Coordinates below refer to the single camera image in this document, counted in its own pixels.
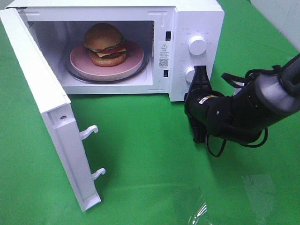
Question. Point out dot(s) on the pink round plate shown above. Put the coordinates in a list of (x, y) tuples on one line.
[(133, 49)]

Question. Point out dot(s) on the toy burger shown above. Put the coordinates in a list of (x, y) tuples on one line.
[(105, 44)]

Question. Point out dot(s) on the white microwave door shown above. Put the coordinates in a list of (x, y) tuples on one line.
[(55, 109)]

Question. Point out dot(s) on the white microwave oven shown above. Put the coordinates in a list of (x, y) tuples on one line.
[(166, 38)]

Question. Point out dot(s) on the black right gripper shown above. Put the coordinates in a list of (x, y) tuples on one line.
[(198, 100)]

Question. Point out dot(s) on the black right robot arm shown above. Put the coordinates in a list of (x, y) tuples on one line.
[(265, 97)]

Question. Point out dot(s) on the white microwave knob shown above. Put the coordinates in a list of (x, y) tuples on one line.
[(197, 44), (189, 74)]

